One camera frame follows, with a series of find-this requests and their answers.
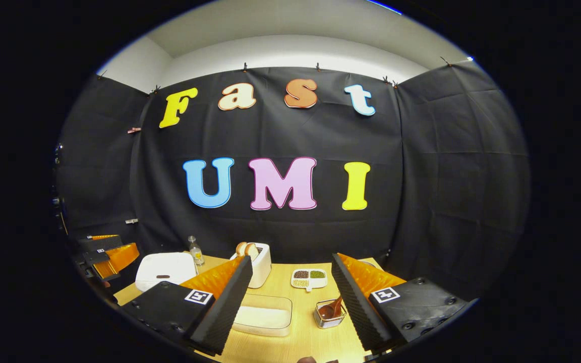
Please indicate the row of black cloth clips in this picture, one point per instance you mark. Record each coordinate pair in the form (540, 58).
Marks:
(317, 66)

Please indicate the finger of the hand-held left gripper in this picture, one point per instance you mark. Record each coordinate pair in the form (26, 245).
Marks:
(99, 243)
(116, 259)

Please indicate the white rice cooker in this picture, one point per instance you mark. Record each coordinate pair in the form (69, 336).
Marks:
(164, 267)

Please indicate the toasted bread slice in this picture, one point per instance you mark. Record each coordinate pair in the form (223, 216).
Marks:
(251, 251)
(241, 249)

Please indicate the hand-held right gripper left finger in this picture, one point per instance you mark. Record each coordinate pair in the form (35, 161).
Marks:
(222, 307)

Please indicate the brown wooden spoon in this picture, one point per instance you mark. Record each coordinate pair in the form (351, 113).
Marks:
(332, 308)

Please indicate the small glass bottle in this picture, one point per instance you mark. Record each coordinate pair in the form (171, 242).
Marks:
(196, 254)

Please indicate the white toaster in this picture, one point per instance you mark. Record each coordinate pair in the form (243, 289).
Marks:
(263, 272)

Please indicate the pink cloth clip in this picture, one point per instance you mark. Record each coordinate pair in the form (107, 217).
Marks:
(134, 130)

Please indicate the clear rice container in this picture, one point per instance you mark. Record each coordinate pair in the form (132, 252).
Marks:
(265, 317)

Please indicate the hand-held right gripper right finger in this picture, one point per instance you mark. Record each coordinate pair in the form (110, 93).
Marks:
(356, 307)

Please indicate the white divided grain dish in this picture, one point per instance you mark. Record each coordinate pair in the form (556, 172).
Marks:
(309, 280)

